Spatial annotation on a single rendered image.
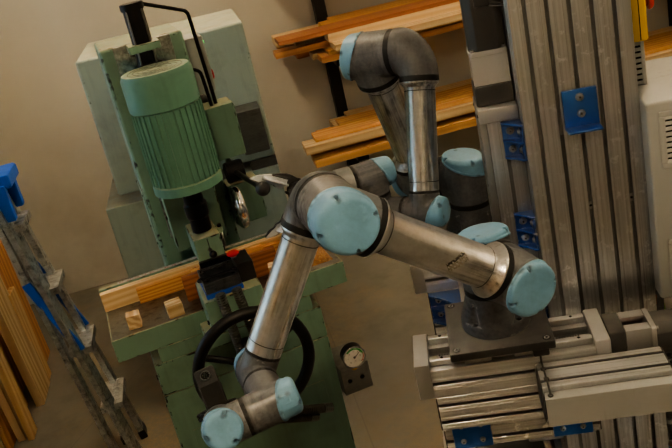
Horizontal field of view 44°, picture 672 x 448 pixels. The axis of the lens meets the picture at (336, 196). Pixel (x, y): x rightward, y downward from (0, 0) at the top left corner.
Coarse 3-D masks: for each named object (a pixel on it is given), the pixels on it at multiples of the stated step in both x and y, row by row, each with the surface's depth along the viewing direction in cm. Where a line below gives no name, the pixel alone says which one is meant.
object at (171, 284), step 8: (184, 272) 216; (160, 280) 214; (168, 280) 214; (176, 280) 215; (136, 288) 213; (144, 288) 212; (152, 288) 213; (160, 288) 214; (168, 288) 215; (176, 288) 215; (144, 296) 213; (152, 296) 214; (160, 296) 214
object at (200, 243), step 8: (192, 232) 215; (208, 232) 212; (216, 232) 211; (192, 240) 211; (200, 240) 210; (208, 240) 210; (216, 240) 211; (192, 248) 220; (200, 248) 210; (216, 248) 212; (224, 248) 214; (200, 256) 211; (208, 256) 211
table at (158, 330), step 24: (336, 264) 211; (312, 288) 211; (120, 312) 211; (144, 312) 208; (192, 312) 202; (120, 336) 199; (144, 336) 199; (168, 336) 201; (192, 336) 204; (120, 360) 199
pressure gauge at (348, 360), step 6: (354, 342) 215; (342, 348) 214; (348, 348) 212; (354, 348) 212; (360, 348) 213; (342, 354) 213; (348, 354) 212; (354, 354) 213; (360, 354) 213; (342, 360) 213; (348, 360) 213; (354, 360) 213; (360, 360) 214; (348, 366) 213; (354, 366) 214
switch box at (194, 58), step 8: (184, 40) 226; (192, 40) 227; (200, 40) 227; (192, 48) 227; (192, 56) 228; (192, 64) 229; (200, 64) 229; (208, 64) 230; (208, 72) 231; (200, 80) 230; (200, 88) 231; (208, 88) 232
